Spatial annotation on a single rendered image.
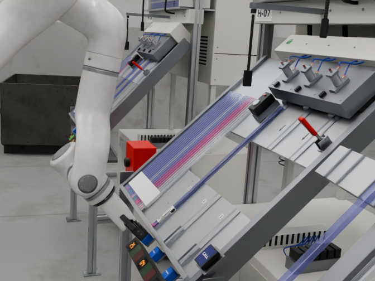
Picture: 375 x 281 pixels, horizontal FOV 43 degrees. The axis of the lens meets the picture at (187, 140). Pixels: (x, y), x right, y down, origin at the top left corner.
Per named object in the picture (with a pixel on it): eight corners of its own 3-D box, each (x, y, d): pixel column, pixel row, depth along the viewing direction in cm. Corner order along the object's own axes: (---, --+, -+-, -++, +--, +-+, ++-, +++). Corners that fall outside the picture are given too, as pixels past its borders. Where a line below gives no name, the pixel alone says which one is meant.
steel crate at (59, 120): (82, 135, 568) (83, 76, 553) (87, 156, 475) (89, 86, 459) (9, 134, 546) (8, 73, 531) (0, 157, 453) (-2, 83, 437)
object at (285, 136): (320, 183, 112) (309, 168, 110) (210, 127, 172) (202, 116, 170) (415, 91, 115) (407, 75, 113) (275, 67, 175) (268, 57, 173)
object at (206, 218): (199, 287, 106) (191, 279, 105) (129, 192, 166) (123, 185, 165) (260, 229, 109) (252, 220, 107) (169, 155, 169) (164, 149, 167)
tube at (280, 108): (155, 229, 132) (152, 226, 132) (153, 227, 133) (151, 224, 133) (284, 109, 138) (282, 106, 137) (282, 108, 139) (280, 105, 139)
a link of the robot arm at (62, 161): (111, 181, 120) (104, 171, 128) (76, 144, 115) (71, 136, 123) (86, 204, 119) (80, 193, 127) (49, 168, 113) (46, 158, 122)
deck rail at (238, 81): (131, 199, 167) (120, 187, 165) (130, 197, 169) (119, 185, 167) (275, 68, 176) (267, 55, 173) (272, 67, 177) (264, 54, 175)
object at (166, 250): (201, 298, 107) (183, 279, 104) (131, 199, 167) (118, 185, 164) (205, 294, 107) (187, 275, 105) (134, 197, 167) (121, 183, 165)
